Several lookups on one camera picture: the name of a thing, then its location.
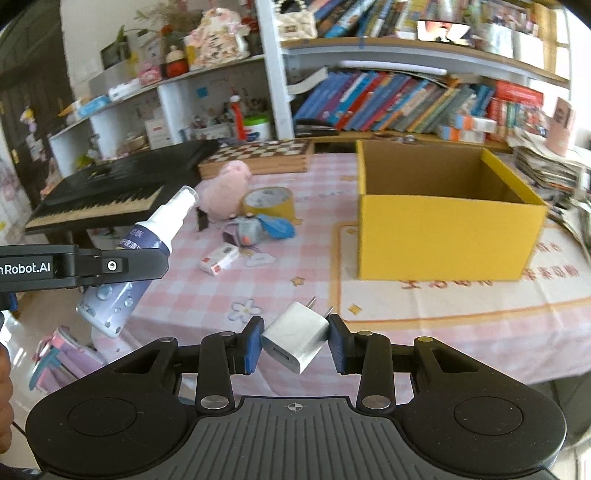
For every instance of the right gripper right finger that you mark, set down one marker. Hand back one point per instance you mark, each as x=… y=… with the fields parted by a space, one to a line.
x=342 y=344

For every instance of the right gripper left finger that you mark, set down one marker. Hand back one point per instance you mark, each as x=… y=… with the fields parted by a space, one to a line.
x=248 y=346

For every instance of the white usb charger plug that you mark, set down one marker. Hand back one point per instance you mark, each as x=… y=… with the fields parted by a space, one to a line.
x=296 y=336

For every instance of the eyeglass cleaner spray bottle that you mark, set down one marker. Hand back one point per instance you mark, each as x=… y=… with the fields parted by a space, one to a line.
x=107 y=307

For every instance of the yellow packing tape roll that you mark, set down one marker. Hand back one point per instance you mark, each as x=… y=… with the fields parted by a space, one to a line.
x=274 y=201

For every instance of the blue bag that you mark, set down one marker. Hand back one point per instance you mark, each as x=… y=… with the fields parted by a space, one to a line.
x=278 y=228

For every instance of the white red small box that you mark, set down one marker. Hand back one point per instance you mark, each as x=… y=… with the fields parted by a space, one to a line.
x=219 y=259

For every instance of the pink checkered tablecloth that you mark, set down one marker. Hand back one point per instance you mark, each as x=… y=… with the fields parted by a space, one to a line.
x=535 y=329

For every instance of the black Yamaha keyboard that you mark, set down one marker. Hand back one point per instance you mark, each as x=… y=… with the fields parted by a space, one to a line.
x=122 y=191

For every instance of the small grey toy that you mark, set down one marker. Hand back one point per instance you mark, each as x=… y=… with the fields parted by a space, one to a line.
x=245 y=231

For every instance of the black binder clip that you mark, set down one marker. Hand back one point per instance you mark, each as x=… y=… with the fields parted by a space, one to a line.
x=202 y=220

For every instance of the pink plush toy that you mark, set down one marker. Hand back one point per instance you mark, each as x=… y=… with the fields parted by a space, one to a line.
x=222 y=195

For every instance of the yellow cardboard box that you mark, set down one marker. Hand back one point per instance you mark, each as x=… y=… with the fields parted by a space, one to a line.
x=443 y=212

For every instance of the wooden chessboard box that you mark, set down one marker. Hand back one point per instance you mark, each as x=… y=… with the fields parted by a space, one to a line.
x=262 y=158

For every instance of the red tassel ornament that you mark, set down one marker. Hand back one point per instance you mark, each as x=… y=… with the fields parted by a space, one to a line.
x=234 y=102

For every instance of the white green-lid jar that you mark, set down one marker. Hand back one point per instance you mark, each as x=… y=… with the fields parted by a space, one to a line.
x=257 y=128

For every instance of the row of colourful books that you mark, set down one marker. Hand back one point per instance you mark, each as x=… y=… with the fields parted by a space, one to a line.
x=455 y=108

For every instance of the white bookshelf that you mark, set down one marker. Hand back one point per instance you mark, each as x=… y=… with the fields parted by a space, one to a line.
x=274 y=74

